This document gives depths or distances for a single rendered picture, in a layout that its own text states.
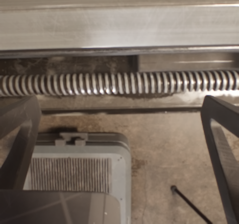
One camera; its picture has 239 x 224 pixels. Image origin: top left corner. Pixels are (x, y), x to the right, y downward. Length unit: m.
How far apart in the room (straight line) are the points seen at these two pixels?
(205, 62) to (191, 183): 0.80
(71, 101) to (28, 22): 0.47
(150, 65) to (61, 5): 0.42
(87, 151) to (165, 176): 0.51
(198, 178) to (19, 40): 1.17
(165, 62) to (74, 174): 0.60
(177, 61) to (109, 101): 0.26
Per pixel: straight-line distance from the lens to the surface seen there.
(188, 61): 0.70
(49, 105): 0.78
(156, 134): 1.19
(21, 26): 0.33
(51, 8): 0.31
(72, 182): 1.01
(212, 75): 0.45
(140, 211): 1.37
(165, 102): 0.76
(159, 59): 0.68
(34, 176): 1.05
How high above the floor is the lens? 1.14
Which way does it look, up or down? 82 degrees down
